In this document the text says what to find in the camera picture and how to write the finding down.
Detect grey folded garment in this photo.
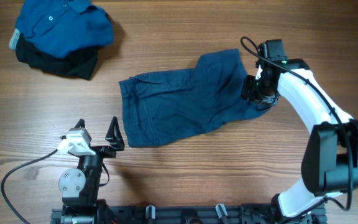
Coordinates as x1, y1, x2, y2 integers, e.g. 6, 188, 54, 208
9, 29, 21, 51

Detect black folded garment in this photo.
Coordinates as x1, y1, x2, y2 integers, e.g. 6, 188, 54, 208
15, 34, 98, 80

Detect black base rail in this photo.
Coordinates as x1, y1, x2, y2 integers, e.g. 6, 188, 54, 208
50, 203, 329, 224

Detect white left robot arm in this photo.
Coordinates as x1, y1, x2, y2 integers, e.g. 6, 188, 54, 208
57, 117, 125, 224

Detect dark blue denim shorts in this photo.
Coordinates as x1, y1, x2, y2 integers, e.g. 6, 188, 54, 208
119, 49, 268, 147

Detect blue polo shirt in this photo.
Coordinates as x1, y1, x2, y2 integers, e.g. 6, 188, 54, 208
16, 0, 114, 58

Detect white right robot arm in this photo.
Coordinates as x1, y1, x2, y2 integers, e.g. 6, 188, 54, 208
242, 58, 358, 223

